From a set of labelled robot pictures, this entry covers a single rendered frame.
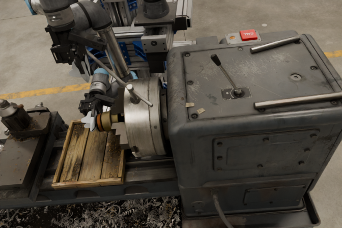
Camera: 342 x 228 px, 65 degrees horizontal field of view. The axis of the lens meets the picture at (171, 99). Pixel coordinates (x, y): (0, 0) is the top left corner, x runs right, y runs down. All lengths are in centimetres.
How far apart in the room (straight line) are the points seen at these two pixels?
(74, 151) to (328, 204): 167
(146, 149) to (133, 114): 15
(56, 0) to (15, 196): 82
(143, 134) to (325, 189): 158
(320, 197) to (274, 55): 135
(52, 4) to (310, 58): 86
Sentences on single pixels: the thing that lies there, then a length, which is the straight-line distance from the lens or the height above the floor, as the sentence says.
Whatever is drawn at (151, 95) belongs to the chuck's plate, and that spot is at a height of 123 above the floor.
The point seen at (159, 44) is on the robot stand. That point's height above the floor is 108.
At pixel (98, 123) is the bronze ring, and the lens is 112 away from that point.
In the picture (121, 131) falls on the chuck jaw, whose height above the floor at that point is 110.
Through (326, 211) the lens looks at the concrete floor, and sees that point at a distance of 218.
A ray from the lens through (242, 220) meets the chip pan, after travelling 146.
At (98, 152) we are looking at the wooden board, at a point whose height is 89.
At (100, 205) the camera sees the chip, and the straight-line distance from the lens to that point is 157.
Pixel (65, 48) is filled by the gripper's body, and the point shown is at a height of 146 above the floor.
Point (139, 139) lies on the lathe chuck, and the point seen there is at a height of 113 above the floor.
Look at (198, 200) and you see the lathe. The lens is 130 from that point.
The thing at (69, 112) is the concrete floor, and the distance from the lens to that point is 289.
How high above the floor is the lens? 191
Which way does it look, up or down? 46 degrees down
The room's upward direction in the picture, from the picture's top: 10 degrees counter-clockwise
